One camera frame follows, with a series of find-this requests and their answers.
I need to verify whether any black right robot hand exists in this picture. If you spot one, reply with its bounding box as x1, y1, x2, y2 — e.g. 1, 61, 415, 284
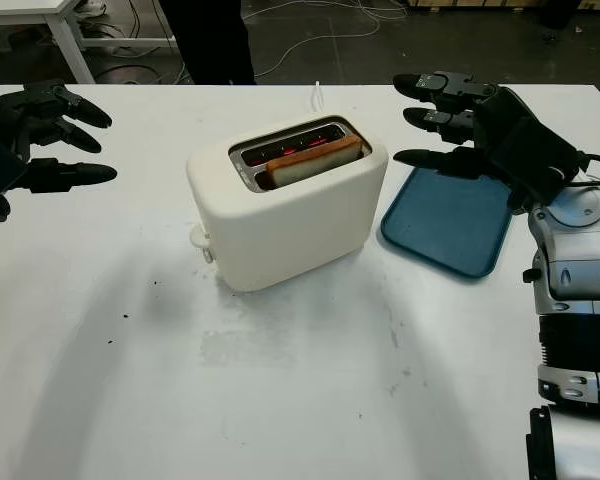
392, 72, 531, 179

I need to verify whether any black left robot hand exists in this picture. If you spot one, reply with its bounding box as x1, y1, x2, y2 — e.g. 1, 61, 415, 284
0, 79, 118, 221

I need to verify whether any toast slice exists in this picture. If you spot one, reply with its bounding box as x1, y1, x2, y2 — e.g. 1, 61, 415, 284
265, 135, 366, 190

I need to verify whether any standing person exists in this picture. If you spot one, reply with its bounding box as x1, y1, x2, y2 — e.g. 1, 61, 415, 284
164, 0, 257, 85

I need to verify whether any white two-slot toaster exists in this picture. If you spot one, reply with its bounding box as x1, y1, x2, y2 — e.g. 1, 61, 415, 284
185, 115, 390, 294

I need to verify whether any white background table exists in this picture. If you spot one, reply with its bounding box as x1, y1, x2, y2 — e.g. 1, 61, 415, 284
0, 0, 194, 84

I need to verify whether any black floor object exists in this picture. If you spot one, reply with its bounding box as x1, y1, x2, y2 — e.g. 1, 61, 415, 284
537, 0, 581, 29

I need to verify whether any blue plastic tray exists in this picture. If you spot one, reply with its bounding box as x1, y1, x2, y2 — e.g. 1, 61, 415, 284
379, 167, 514, 285

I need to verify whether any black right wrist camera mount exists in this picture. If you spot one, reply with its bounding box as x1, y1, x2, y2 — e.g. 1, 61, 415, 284
489, 115, 581, 214

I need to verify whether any white toaster power cable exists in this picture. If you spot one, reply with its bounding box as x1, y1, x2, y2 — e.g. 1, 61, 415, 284
307, 79, 326, 114

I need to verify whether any white floor cable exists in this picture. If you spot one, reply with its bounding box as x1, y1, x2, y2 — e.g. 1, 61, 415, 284
242, 0, 406, 79

